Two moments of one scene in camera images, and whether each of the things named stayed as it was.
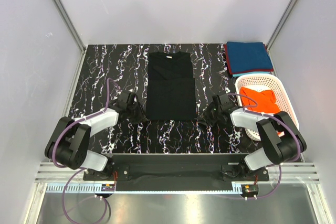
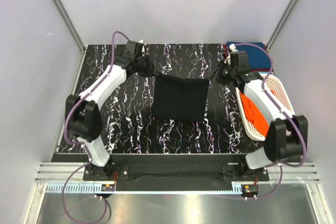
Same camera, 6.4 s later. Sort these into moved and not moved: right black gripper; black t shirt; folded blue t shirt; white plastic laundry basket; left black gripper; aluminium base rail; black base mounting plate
Moved: black t shirt; left black gripper; right black gripper
Not moved: white plastic laundry basket; folded blue t shirt; black base mounting plate; aluminium base rail
